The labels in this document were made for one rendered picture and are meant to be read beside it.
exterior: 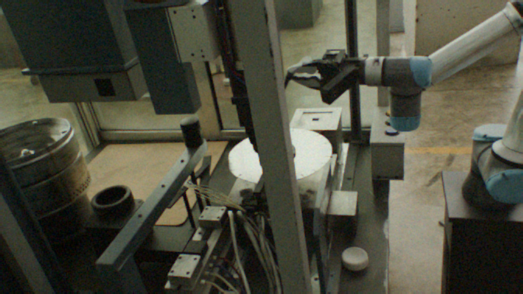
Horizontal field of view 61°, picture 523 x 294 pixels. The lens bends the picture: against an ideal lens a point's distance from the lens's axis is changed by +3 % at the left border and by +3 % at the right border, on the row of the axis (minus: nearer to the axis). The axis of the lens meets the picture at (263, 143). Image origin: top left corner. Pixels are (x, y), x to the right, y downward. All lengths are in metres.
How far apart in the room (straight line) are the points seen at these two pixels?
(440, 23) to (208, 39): 3.52
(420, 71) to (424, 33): 3.23
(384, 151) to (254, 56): 1.03
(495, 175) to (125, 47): 0.99
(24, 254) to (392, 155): 1.09
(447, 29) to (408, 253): 2.52
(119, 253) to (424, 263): 1.66
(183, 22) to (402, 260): 1.71
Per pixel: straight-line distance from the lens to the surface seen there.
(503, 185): 1.26
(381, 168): 1.53
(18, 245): 1.15
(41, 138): 1.65
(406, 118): 1.16
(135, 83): 1.22
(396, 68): 1.12
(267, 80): 0.52
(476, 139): 1.39
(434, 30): 4.35
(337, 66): 1.15
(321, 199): 1.06
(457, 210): 1.45
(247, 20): 0.50
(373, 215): 1.41
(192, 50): 1.00
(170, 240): 1.32
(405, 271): 2.29
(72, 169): 1.50
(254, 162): 1.34
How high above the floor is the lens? 1.64
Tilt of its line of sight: 29 degrees down
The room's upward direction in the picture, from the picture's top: 10 degrees counter-clockwise
